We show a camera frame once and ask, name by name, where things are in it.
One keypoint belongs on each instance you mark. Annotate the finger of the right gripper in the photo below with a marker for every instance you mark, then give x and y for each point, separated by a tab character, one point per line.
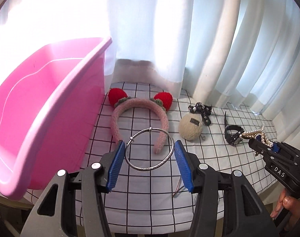
259	148

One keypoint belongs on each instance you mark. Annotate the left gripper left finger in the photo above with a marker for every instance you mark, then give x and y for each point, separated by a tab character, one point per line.
54	212

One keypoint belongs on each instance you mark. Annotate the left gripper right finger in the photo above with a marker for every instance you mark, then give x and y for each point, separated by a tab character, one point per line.
244	212

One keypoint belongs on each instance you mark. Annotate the pearl gold hair clip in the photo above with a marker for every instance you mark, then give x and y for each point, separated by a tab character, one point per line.
255	133

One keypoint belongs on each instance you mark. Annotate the black wrist watch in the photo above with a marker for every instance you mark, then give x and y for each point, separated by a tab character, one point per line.
232	133

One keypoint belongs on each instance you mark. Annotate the silver beaded bangle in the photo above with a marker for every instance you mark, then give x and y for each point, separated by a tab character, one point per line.
150	129

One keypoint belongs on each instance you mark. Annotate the pink fuzzy strawberry headband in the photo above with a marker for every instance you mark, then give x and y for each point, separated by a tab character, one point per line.
121	102

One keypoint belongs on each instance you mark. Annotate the right hand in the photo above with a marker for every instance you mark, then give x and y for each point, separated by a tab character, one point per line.
289	203

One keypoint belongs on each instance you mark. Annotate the cream fluffy round pouch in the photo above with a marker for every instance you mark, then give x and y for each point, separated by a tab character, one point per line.
190	126

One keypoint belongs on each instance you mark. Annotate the white black grid bedsheet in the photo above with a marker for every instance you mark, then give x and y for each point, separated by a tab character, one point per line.
141	202

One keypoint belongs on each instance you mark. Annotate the pink plastic bin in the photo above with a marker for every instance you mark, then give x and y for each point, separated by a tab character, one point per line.
48	107

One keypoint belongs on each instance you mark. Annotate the white curtain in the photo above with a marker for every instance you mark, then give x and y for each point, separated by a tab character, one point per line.
220	51

